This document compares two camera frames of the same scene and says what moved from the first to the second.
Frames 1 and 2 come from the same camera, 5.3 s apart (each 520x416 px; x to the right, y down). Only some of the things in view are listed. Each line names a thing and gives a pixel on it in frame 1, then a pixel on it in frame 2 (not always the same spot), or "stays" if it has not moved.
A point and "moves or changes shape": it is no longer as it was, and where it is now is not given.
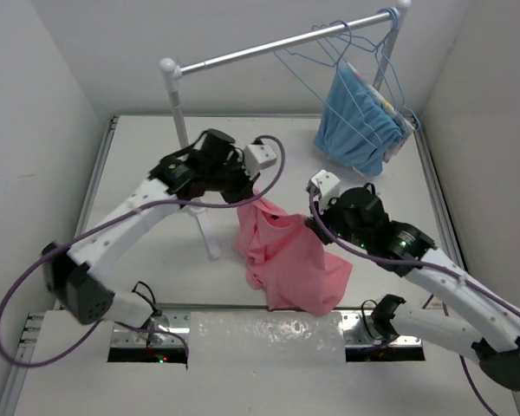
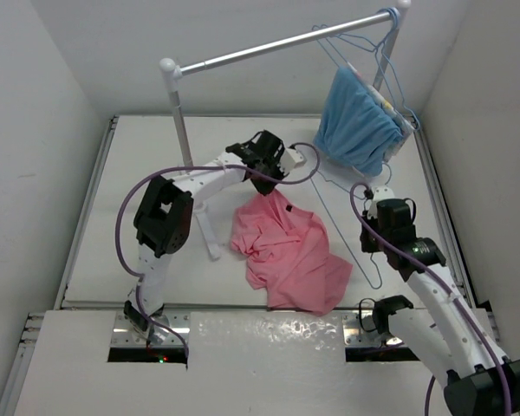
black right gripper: x=322 y=237 to x=365 y=243
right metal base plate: x=360 y=330 stays
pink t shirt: x=287 y=260 moves or changes shape
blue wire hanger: x=360 y=83 to x=373 y=256
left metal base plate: x=167 y=319 stays
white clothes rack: x=170 y=68 stays
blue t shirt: x=356 y=125 stays
